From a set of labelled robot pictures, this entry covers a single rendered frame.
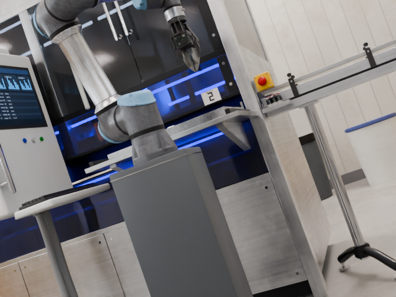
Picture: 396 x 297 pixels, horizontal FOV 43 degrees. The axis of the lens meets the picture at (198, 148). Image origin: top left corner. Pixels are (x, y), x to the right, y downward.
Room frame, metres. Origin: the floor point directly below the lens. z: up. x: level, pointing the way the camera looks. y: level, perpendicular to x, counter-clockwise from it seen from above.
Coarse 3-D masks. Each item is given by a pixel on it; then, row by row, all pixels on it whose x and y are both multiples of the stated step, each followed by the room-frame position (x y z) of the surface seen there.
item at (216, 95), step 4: (216, 88) 2.33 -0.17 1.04; (204, 92) 2.35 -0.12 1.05; (208, 92) 2.34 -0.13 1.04; (212, 92) 2.34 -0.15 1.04; (216, 92) 2.33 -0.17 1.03; (204, 96) 2.35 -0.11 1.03; (208, 96) 2.34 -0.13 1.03; (216, 96) 2.33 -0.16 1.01; (204, 100) 2.35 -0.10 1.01; (208, 100) 2.35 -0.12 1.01; (216, 100) 2.33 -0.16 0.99; (204, 104) 2.35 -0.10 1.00
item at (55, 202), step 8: (104, 184) 2.36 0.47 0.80; (80, 192) 2.17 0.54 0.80; (88, 192) 2.23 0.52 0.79; (96, 192) 2.29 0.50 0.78; (48, 200) 1.99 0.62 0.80; (56, 200) 2.01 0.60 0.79; (64, 200) 2.06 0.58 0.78; (72, 200) 2.20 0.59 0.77; (32, 208) 2.02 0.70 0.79; (40, 208) 2.00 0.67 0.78; (48, 208) 2.08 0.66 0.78; (16, 216) 2.05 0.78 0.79; (24, 216) 2.05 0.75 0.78
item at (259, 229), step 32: (288, 128) 2.94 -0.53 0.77; (288, 160) 2.54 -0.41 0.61; (224, 192) 2.37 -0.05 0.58; (256, 192) 2.33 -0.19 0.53; (256, 224) 2.34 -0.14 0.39; (320, 224) 2.83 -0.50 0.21; (32, 256) 2.71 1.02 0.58; (96, 256) 2.60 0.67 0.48; (128, 256) 2.55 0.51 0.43; (256, 256) 2.36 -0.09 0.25; (288, 256) 2.31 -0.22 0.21; (320, 256) 2.45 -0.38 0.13; (0, 288) 2.79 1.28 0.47; (32, 288) 2.73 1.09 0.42; (96, 288) 2.62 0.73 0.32; (128, 288) 2.56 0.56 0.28; (256, 288) 2.37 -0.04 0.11
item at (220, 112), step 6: (222, 108) 1.95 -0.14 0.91; (240, 108) 2.21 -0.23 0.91; (204, 114) 1.97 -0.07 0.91; (210, 114) 1.96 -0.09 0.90; (216, 114) 1.95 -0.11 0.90; (222, 114) 1.95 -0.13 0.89; (192, 120) 1.99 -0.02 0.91; (198, 120) 1.98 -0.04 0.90; (204, 120) 1.97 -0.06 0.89; (210, 120) 1.96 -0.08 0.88; (174, 126) 2.01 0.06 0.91; (180, 126) 2.00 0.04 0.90; (186, 126) 2.00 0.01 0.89; (192, 126) 1.99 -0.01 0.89; (168, 132) 2.02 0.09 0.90; (174, 132) 2.01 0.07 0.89
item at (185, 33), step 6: (174, 18) 1.91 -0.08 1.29; (180, 18) 1.93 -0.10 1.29; (174, 24) 1.91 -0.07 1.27; (180, 24) 1.92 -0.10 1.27; (174, 30) 1.94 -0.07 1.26; (180, 30) 1.91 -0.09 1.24; (186, 30) 1.90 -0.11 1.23; (174, 36) 1.92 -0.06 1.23; (180, 36) 1.91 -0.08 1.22; (186, 36) 1.91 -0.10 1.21; (192, 36) 1.97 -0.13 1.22; (174, 42) 1.92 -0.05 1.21; (180, 42) 1.91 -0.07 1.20; (186, 42) 1.91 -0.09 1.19; (192, 42) 1.93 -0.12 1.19; (174, 48) 1.92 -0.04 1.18; (180, 48) 1.93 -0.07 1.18; (186, 48) 1.97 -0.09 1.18
